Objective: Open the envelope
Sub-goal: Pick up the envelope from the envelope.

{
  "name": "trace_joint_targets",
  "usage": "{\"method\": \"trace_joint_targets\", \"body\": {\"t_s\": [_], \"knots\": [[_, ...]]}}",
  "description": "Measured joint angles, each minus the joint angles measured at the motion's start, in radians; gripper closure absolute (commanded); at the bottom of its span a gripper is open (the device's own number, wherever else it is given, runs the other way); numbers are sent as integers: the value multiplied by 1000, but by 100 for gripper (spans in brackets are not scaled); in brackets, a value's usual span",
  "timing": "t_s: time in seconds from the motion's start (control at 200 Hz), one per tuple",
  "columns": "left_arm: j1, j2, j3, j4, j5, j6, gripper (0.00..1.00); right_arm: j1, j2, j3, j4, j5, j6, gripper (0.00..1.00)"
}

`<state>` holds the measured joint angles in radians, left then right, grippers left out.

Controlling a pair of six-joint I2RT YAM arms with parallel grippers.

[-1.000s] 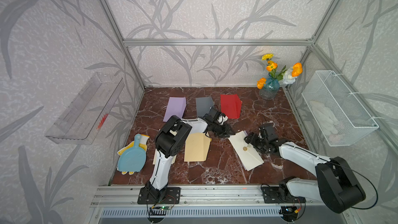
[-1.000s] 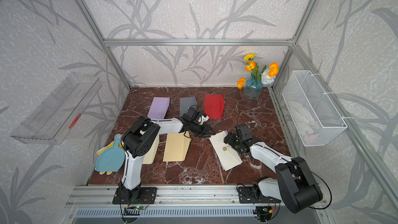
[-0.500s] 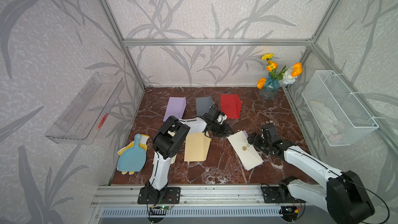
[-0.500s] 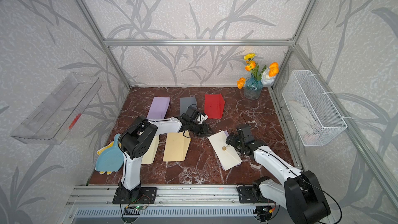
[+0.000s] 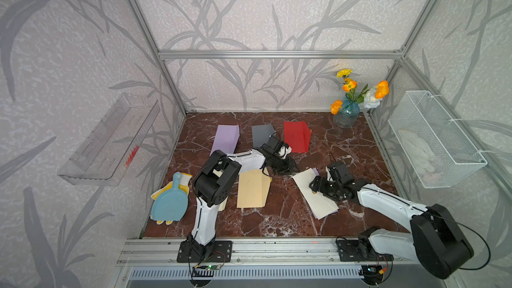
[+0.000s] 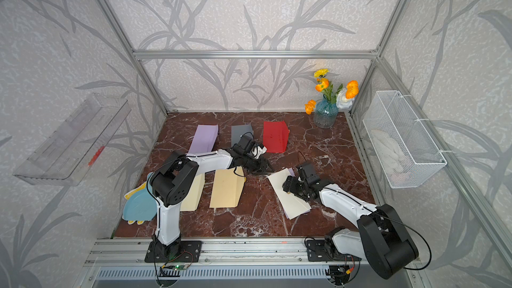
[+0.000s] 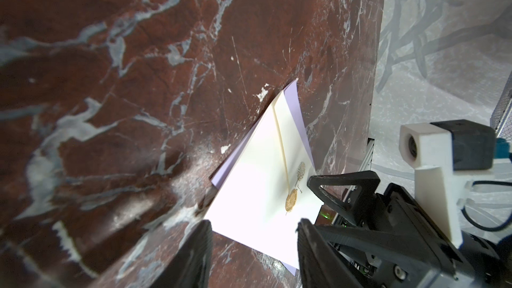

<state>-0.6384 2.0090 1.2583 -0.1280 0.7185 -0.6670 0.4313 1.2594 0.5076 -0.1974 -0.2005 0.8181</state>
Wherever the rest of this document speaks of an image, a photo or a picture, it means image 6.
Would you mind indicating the lilac envelope with gold seal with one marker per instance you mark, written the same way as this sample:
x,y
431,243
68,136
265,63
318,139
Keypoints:
x,y
204,139

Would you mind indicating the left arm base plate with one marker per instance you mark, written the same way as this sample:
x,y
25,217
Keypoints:
x,y
179,251

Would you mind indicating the blue glass vase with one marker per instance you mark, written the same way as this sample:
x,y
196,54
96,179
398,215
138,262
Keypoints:
x,y
325,114

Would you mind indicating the grey envelope with gold seal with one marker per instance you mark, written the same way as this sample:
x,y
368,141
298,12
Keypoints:
x,y
237,131

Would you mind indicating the left green circuit board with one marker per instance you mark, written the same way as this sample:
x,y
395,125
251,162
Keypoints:
x,y
175,267

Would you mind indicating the pale yellow envelope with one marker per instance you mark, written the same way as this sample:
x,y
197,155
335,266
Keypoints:
x,y
191,201

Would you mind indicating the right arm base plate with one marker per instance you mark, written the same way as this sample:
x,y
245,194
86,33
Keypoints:
x,y
319,251

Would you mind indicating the cream white envelope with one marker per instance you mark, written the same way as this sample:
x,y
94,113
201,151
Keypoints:
x,y
292,205

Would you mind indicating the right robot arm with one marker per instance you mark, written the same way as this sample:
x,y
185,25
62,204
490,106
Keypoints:
x,y
381,238

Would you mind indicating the red envelope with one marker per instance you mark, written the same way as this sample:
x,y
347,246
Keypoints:
x,y
275,136

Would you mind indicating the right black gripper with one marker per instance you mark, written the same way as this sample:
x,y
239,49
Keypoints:
x,y
289,184

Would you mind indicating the white cloth in basket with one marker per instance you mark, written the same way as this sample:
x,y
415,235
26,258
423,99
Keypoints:
x,y
393,159

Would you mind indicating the orange and yellow flowers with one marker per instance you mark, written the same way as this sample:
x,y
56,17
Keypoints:
x,y
342,96

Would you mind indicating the tan kraft envelope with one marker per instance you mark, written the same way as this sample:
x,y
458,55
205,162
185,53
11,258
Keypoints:
x,y
227,188

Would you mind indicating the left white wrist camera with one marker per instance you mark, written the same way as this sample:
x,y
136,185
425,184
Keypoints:
x,y
258,151

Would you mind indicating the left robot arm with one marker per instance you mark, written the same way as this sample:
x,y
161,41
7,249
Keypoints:
x,y
170,184

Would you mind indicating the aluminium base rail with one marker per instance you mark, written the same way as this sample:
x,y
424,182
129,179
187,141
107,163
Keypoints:
x,y
214,251

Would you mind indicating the white wire basket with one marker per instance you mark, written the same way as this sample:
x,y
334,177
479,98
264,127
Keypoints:
x,y
390,112

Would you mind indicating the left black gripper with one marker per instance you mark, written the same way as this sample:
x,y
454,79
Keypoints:
x,y
261,168

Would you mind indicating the clear acrylic wall shelf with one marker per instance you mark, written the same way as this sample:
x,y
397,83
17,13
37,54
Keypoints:
x,y
67,155

